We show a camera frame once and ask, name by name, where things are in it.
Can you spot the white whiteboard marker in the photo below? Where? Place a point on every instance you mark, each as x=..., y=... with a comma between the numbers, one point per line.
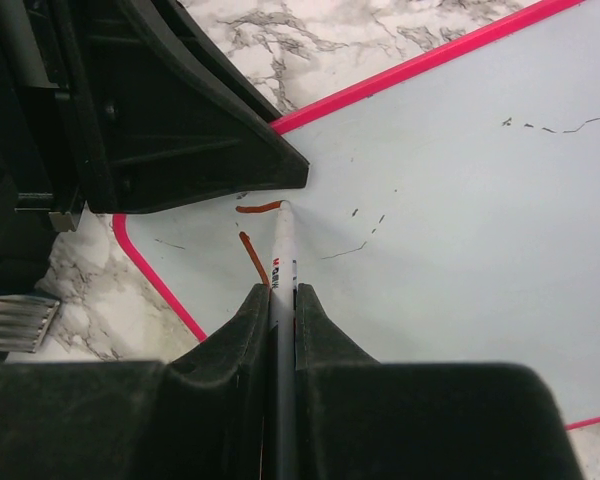
x=282, y=319

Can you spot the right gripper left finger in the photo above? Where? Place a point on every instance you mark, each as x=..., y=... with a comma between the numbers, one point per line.
x=198, y=417

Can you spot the pink framed whiteboard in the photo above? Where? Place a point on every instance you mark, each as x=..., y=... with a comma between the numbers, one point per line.
x=451, y=213

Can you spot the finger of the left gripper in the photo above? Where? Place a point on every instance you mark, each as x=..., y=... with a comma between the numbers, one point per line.
x=160, y=117

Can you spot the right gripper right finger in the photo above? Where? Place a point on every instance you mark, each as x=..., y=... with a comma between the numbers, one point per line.
x=358, y=418

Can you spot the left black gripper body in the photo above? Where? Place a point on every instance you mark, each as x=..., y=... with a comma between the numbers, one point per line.
x=40, y=189

